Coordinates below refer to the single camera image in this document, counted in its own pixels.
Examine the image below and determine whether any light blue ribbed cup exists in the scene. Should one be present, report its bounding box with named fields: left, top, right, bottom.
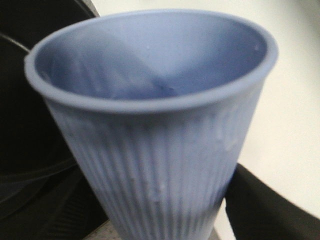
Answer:
left=24, top=9, right=278, bottom=240

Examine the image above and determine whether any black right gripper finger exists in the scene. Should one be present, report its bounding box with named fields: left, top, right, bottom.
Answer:
left=225, top=164, right=320, bottom=240

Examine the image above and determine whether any black glass gas stove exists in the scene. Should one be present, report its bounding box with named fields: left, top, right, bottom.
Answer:
left=0, top=0, right=107, bottom=240

